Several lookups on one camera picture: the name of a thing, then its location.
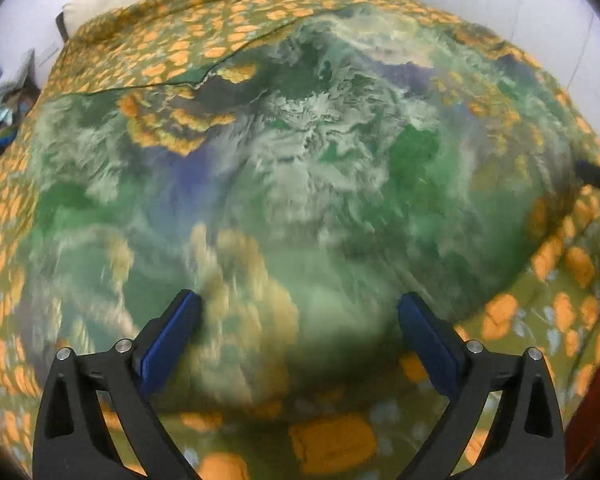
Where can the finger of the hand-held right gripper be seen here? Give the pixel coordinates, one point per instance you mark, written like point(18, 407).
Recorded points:
point(597, 174)

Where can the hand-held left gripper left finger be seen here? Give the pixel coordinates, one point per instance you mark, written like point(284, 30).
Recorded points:
point(167, 345)

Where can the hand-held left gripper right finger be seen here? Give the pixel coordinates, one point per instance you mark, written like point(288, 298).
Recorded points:
point(430, 345)

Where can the green printed garment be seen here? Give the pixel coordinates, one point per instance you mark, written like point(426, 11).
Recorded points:
point(305, 160)

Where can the pile of colourful clothes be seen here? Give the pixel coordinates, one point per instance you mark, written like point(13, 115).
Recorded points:
point(5, 110)

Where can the red object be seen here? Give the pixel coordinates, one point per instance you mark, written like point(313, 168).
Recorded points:
point(597, 410)

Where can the orange floral bedsheet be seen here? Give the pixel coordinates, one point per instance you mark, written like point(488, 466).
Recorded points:
point(205, 35)

